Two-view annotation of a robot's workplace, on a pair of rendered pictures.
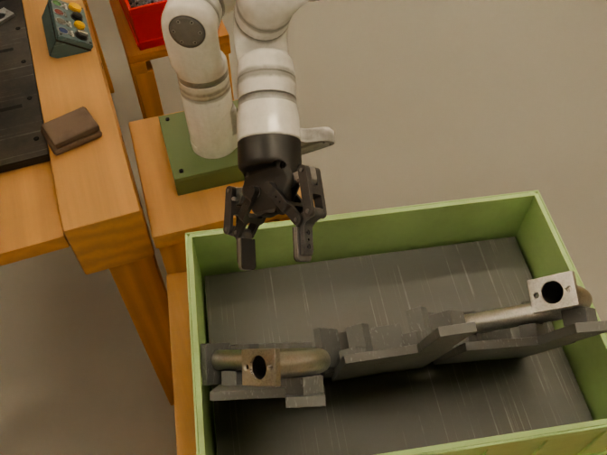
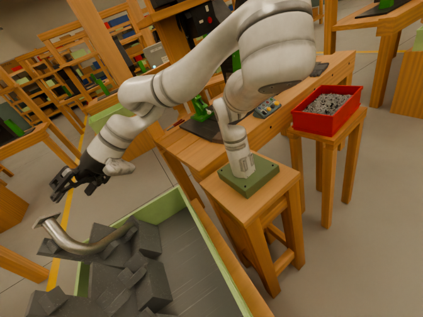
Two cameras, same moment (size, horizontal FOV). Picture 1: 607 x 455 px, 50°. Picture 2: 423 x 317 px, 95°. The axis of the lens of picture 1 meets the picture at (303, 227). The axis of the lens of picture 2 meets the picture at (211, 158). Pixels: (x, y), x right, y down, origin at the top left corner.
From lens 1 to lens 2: 0.94 m
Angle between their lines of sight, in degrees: 60
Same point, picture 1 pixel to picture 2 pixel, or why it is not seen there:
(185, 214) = (212, 185)
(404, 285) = (204, 297)
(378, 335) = (146, 286)
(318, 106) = not seen: outside the picture
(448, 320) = (42, 296)
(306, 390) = (47, 244)
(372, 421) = not seen: hidden behind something
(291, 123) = (93, 150)
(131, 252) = not seen: hidden behind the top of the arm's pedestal
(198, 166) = (226, 173)
